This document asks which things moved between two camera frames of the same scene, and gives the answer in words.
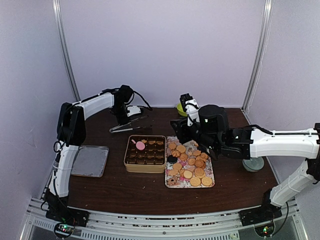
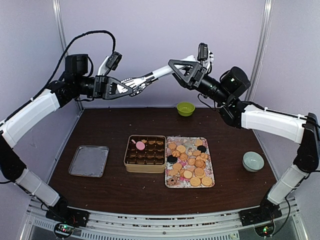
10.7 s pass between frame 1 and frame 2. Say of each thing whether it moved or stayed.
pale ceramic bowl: stayed
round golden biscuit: stayed
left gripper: moved
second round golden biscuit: stayed
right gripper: moved
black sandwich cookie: stayed
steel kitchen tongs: moved
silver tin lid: stayed
